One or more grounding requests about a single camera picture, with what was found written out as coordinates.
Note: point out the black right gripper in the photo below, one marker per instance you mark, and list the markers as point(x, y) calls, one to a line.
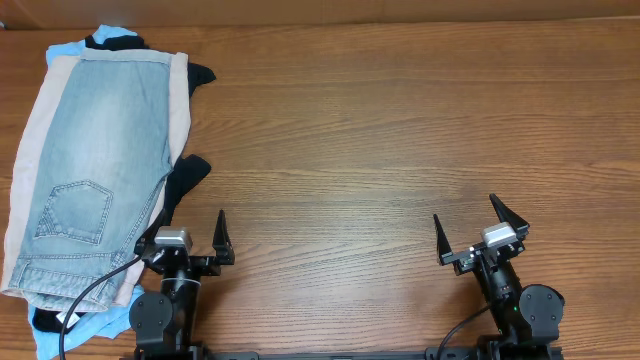
point(465, 258)

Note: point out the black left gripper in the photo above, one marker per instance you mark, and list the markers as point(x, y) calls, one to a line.
point(201, 262)

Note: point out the light blue denim shorts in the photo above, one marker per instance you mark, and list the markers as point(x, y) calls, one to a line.
point(101, 169)

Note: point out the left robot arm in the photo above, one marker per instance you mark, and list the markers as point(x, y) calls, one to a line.
point(164, 320)

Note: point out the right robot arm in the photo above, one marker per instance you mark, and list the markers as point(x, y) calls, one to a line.
point(527, 317)

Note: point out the black garment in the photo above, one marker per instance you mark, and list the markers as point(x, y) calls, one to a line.
point(187, 172)

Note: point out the light blue garment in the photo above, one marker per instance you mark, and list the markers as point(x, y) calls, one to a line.
point(45, 324)

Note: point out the beige folded shorts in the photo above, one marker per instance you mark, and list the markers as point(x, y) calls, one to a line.
point(31, 144)

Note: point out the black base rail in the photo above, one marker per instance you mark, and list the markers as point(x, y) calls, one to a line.
point(340, 356)

